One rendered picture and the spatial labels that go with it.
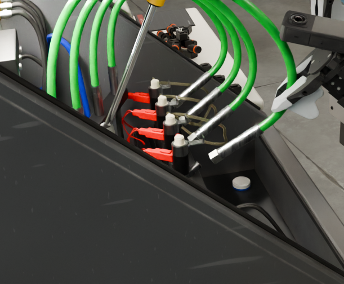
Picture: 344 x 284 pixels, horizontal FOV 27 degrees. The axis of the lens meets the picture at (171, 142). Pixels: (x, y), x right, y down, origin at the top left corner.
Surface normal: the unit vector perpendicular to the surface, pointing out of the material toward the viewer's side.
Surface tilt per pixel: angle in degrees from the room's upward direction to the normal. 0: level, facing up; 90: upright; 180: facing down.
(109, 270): 90
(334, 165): 0
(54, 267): 90
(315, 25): 16
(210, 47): 0
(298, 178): 0
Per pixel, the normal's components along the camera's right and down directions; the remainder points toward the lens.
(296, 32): -0.29, 0.65
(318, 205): -0.07, -0.87
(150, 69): 0.19, 0.47
